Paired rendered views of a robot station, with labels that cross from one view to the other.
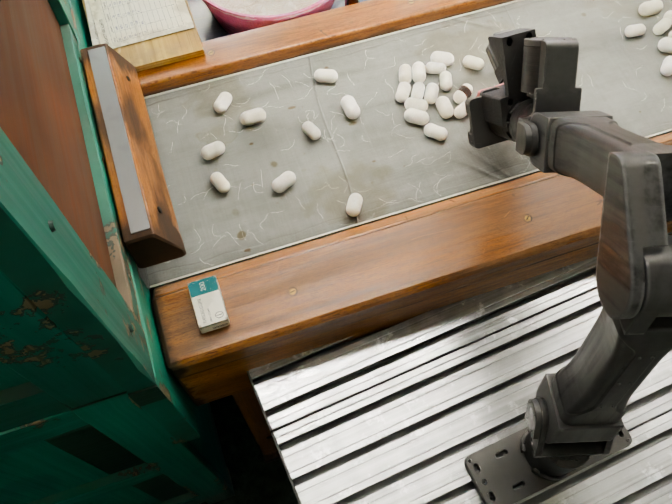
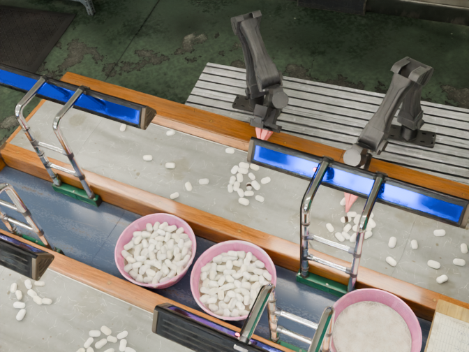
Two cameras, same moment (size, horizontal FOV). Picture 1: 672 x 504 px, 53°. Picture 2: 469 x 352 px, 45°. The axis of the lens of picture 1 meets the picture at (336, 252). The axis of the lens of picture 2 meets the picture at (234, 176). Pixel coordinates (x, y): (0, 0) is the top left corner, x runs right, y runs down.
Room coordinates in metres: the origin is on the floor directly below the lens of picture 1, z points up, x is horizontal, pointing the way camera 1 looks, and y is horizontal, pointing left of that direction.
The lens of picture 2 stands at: (1.50, 0.34, 2.34)
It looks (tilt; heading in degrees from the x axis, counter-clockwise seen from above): 53 degrees down; 231
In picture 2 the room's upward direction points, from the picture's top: 9 degrees counter-clockwise
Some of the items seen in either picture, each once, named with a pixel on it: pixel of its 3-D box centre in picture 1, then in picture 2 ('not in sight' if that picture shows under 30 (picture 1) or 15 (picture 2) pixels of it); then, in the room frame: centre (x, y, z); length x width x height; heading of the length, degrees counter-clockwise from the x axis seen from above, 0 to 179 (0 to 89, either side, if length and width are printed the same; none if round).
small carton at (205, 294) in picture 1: (208, 304); not in sight; (0.30, 0.15, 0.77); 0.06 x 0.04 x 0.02; 19
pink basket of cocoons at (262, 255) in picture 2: not in sight; (234, 284); (1.04, -0.31, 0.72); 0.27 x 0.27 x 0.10
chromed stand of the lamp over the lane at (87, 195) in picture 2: not in sight; (71, 142); (1.08, -1.04, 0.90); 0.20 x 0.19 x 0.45; 109
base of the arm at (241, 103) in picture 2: not in sight; (257, 100); (0.40, -0.81, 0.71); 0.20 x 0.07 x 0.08; 114
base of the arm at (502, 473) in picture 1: (556, 445); (409, 129); (0.15, -0.26, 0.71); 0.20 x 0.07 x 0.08; 114
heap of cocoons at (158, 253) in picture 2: not in sight; (158, 255); (1.13, -0.57, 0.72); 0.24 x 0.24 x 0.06
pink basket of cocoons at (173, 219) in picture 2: not in sight; (158, 254); (1.13, -0.57, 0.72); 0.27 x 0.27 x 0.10
